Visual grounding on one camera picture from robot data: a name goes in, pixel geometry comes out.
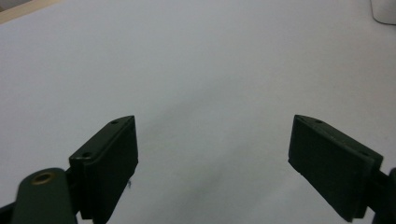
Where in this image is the white container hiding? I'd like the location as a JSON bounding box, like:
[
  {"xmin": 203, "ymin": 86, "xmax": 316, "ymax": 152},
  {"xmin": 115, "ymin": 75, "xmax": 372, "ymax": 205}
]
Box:
[{"xmin": 369, "ymin": 0, "xmax": 396, "ymax": 25}]

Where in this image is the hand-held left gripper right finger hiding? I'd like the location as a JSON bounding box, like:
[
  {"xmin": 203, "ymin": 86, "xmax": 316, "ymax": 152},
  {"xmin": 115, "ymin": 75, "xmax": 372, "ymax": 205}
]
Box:
[{"xmin": 288, "ymin": 114, "xmax": 384, "ymax": 223}]

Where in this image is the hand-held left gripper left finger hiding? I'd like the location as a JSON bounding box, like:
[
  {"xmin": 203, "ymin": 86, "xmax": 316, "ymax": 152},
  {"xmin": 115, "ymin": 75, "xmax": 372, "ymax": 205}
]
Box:
[{"xmin": 68, "ymin": 115, "xmax": 139, "ymax": 224}]

